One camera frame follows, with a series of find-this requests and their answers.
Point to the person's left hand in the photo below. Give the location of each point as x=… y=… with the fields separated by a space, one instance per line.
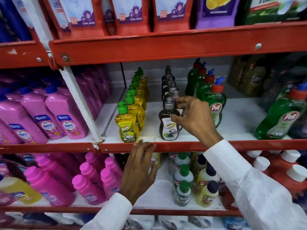
x=136 y=172

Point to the silver bolt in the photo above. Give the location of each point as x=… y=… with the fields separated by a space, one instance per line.
x=258 y=46
x=65 y=57
x=38 y=59

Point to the green dishwash bottle red cap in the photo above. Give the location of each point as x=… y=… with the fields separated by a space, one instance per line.
x=191 y=80
x=206 y=87
x=217 y=102
x=200 y=77
x=280 y=117

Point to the row of purple cleaner bottles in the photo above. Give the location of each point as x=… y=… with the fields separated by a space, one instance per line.
x=91 y=90

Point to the group of blue bottles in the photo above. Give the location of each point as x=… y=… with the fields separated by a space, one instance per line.
x=12 y=19

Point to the red bottle white cap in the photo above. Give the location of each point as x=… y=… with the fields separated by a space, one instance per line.
x=262 y=163
x=253 y=154
x=290 y=156
x=297 y=173

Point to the group of white packets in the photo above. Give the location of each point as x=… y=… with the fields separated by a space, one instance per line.
x=168 y=222

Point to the person's left forearm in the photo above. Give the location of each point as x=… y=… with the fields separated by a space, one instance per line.
x=110 y=214

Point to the group of dark pouches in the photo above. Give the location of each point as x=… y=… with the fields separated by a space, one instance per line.
x=280 y=81

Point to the row of yellow dishwash bottles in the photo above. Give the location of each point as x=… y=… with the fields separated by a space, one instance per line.
x=134 y=110

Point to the pale yellow bottle navy cap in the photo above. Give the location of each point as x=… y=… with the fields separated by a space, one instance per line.
x=207 y=195
x=208 y=176
x=201 y=164

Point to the row of dark dishwash bottles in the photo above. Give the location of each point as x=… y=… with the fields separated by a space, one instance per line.
x=168 y=80

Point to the person's right forearm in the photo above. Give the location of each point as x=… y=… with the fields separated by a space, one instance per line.
x=251 y=189

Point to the person's left fingers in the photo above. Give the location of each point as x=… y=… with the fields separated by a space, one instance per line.
x=144 y=147

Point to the yellow cleaner bottle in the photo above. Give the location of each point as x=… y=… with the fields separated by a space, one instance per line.
x=19 y=189

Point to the clear bottle green cap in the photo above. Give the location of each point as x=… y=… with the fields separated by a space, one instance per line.
x=182 y=160
x=183 y=195
x=183 y=174

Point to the green refill pouch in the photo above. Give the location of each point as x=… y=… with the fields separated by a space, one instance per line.
x=271 y=9

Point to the row of pink cleaner bottles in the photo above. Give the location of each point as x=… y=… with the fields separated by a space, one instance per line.
x=36 y=112

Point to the red pouch flower label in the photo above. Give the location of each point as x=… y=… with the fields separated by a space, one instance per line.
x=171 y=13
x=79 y=14
x=130 y=14

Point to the group of olive pouches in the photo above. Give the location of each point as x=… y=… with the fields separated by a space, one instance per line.
x=249 y=76

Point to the person's right thumb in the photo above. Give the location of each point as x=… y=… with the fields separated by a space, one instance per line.
x=177 y=119

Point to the dark soap bottle grey cap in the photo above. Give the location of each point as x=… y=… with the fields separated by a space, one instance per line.
x=168 y=131

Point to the person's right hand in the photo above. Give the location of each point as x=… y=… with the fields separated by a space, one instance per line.
x=199 y=122

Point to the purple refill pouch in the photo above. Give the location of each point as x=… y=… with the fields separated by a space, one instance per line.
x=215 y=11

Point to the red metal shelf rail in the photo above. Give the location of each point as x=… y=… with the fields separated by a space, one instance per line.
x=21 y=55
x=251 y=144
x=168 y=45
x=48 y=148
x=60 y=209

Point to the white metal rack upright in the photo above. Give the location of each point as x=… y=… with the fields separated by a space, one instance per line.
x=79 y=100

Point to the group of magenta bottles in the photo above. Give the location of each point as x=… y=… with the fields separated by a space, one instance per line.
x=86 y=182

